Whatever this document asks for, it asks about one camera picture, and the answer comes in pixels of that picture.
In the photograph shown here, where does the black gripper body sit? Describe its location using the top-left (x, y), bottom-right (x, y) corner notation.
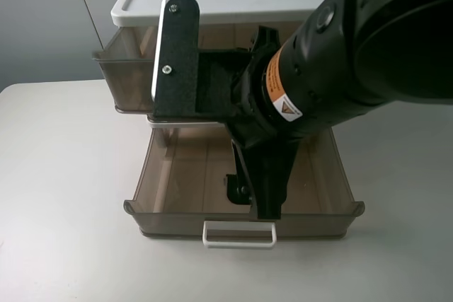
top-left (195, 26), bottom-right (299, 220)

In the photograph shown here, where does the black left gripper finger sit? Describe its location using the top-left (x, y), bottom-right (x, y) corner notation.
top-left (226, 174), bottom-right (251, 205)

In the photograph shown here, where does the smoky drawer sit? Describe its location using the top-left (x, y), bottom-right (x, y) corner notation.
top-left (92, 22), bottom-right (312, 115)
top-left (123, 126), bottom-right (365, 241)

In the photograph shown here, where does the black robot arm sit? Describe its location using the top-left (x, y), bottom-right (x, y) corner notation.
top-left (197, 0), bottom-right (452, 220)

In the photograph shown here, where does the white lower drawer handle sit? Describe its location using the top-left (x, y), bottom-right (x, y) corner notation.
top-left (202, 221), bottom-right (277, 250)

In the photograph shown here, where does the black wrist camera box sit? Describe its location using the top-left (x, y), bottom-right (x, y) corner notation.
top-left (153, 0), bottom-right (200, 122)

